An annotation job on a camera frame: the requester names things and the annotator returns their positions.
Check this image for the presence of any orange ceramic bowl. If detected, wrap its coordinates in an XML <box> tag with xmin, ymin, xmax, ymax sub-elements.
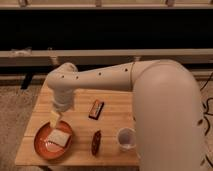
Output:
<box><xmin>34</xmin><ymin>121</ymin><xmax>73</xmax><ymax>160</ymax></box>

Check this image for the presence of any white plastic cup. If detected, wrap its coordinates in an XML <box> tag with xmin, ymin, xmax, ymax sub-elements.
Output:
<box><xmin>116</xmin><ymin>127</ymin><xmax>136</xmax><ymax>151</ymax></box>

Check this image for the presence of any wooden table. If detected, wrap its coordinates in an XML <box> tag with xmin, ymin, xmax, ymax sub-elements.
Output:
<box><xmin>15</xmin><ymin>84</ymin><xmax>138</xmax><ymax>166</ymax></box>

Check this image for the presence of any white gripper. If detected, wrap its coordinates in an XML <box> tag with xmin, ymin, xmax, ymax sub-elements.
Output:
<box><xmin>50</xmin><ymin>89</ymin><xmax>74</xmax><ymax>128</ymax></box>

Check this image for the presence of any long wooden bench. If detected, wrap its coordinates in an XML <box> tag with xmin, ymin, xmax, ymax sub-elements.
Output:
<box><xmin>0</xmin><ymin>49</ymin><xmax>213</xmax><ymax>92</ymax></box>

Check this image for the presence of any white sponge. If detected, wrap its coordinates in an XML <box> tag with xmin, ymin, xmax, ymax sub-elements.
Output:
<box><xmin>47</xmin><ymin>129</ymin><xmax>70</xmax><ymax>147</ymax></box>

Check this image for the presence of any black cable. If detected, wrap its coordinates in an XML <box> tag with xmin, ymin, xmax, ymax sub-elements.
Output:
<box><xmin>199</xmin><ymin>71</ymin><xmax>213</xmax><ymax>168</ymax></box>

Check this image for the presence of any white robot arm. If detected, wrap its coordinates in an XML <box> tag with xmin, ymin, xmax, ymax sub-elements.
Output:
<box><xmin>46</xmin><ymin>60</ymin><xmax>207</xmax><ymax>171</ymax></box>

